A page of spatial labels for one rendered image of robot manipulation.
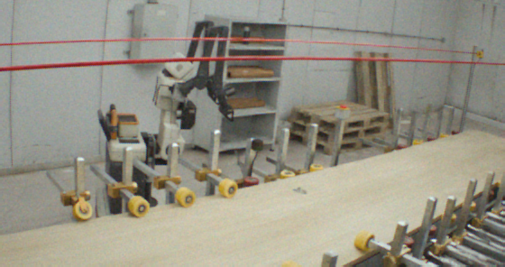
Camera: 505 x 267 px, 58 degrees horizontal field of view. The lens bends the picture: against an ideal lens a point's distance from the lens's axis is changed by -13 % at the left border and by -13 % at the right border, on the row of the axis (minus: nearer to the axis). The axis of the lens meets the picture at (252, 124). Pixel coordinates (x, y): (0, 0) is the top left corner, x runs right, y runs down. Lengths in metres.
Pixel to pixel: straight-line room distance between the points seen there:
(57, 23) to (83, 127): 1.11
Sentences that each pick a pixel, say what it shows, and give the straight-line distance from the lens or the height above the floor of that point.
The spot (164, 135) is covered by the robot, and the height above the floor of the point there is 0.83.
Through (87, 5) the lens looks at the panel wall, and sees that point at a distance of 4.96.
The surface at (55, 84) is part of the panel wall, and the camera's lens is 4.95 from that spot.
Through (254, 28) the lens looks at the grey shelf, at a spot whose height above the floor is 1.41.
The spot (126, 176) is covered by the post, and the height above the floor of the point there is 1.02.
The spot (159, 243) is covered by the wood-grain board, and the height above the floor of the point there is 0.90.
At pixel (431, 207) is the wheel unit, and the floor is 1.13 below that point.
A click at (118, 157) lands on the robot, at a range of 3.41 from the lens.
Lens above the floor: 1.89
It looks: 15 degrees down
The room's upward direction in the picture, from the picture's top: 7 degrees clockwise
